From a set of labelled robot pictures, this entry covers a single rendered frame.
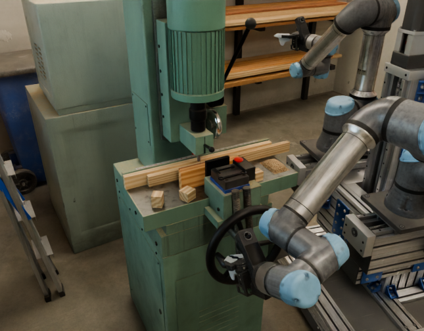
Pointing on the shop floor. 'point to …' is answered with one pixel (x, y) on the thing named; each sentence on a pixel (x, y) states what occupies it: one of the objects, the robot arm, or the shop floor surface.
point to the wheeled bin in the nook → (18, 115)
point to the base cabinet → (184, 284)
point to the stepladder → (6, 170)
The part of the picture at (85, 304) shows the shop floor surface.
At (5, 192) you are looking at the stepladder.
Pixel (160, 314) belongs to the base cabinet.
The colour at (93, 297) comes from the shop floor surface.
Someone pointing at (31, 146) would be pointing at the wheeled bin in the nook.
